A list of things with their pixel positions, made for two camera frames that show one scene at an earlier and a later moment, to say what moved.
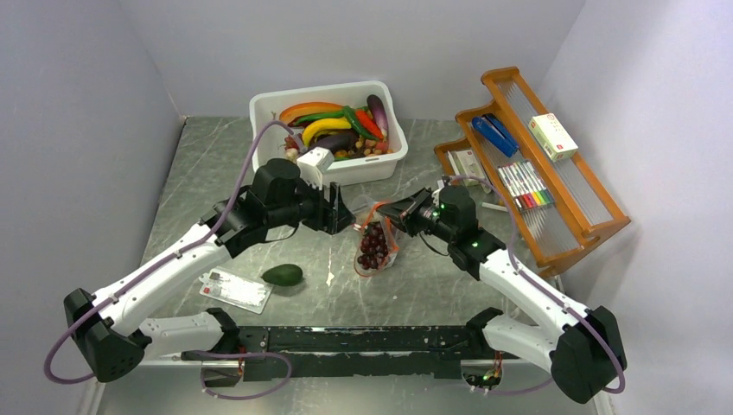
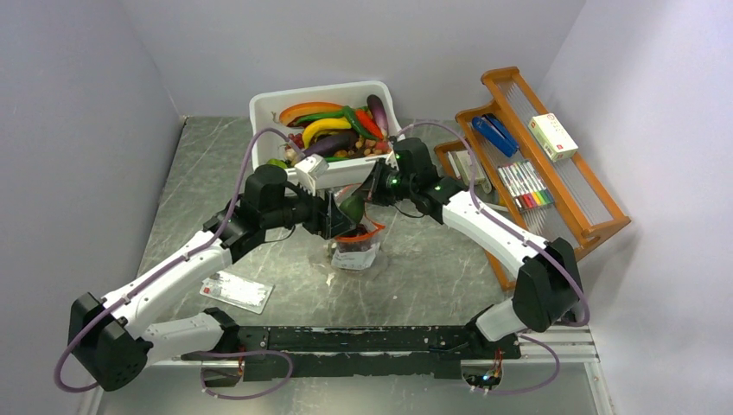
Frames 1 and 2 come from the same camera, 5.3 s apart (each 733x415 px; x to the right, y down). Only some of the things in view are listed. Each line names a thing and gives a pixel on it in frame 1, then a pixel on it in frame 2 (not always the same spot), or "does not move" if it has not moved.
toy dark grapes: x=373 y=246 to x=345 y=246
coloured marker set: x=525 y=186 does not move
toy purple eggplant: x=339 y=141 does not move
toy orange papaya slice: x=302 y=110 does not move
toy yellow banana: x=323 y=126 does not move
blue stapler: x=489 y=128 does not move
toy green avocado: x=283 y=275 to x=354 y=207
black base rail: x=309 y=353 does not move
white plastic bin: x=342 y=171 does not move
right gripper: x=404 y=211 to x=371 y=189
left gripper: x=331 y=218 does not move
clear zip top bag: x=379 y=245 to x=357 y=251
